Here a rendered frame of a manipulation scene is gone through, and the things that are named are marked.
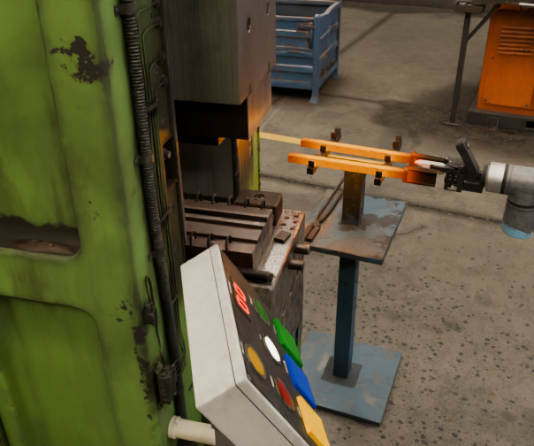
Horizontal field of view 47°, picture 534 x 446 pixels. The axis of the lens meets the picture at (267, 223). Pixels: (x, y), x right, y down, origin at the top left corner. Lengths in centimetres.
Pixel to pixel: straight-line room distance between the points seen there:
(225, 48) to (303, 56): 406
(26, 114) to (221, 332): 56
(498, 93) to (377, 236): 313
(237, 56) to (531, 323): 212
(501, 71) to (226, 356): 430
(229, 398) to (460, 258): 258
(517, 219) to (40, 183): 134
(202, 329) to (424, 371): 177
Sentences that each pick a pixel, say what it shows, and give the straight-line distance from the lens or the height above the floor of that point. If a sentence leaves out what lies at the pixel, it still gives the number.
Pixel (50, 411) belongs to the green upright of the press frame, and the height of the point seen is 60.
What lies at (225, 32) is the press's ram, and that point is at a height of 151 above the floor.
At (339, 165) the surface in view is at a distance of 188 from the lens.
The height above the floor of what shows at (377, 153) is 99.
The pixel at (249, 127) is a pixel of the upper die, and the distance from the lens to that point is 132.
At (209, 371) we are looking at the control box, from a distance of 88.
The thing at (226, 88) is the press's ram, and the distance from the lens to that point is 124.
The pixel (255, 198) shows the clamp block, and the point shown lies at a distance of 170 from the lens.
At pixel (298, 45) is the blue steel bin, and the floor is 46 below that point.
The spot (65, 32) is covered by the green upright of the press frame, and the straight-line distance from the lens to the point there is 105.
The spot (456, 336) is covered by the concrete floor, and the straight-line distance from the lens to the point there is 282.
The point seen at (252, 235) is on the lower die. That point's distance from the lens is 151.
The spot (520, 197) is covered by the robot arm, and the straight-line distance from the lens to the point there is 193.
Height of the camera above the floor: 179
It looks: 31 degrees down
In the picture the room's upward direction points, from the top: 1 degrees counter-clockwise
